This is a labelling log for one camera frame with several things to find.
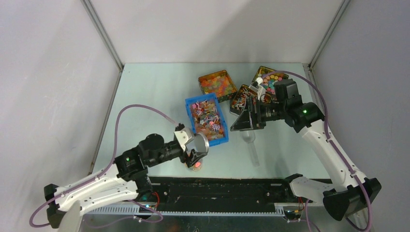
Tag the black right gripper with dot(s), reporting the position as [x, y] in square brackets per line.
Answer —
[251, 118]

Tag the tin of orange candies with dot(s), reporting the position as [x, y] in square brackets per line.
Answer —
[219, 83]

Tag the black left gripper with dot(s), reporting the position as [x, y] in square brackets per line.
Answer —
[190, 160]

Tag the blue plastic candy bin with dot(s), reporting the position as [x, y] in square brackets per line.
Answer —
[206, 117]

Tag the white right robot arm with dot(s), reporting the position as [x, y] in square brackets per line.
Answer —
[351, 190]

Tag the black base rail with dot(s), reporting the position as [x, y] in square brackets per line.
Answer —
[182, 193]

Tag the clear plastic jar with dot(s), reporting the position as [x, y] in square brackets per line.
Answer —
[196, 166]

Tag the clear plastic scoop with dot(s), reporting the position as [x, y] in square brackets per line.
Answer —
[249, 138]

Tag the grey slotted cable duct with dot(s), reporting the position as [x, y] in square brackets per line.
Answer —
[134, 210]

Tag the tin of pastel candies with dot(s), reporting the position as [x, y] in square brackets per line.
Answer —
[269, 80]

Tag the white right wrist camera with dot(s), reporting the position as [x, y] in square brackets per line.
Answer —
[257, 86]

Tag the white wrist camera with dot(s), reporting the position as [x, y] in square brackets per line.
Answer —
[257, 86]
[183, 136]

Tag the tin of wrapped candies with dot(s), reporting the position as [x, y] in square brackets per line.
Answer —
[239, 101]

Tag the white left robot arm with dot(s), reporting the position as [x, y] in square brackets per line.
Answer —
[125, 179]

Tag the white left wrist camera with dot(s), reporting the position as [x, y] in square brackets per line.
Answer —
[183, 136]

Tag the white jar lid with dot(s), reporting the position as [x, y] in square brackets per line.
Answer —
[201, 143]

